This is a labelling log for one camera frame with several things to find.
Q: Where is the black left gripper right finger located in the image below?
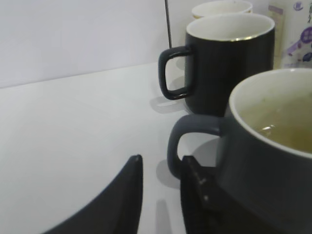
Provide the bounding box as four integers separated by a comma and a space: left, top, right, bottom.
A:
180, 156, 234, 234

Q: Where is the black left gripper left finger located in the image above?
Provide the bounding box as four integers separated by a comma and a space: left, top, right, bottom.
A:
46, 155, 143, 234

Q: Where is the dark grey ceramic mug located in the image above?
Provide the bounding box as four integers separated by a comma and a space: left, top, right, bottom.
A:
167, 68, 312, 234

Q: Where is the yellow paper cup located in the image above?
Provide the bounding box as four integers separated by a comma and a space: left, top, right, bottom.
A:
192, 0, 253, 19

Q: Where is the black ceramic mug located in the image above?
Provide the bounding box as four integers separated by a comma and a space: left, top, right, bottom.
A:
158, 13, 275, 117

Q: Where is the white plastic milk bottle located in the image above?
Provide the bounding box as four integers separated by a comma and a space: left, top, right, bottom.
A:
268, 0, 312, 69

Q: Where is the thin black cable on wall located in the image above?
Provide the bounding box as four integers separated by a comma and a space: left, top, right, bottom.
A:
164, 0, 173, 48

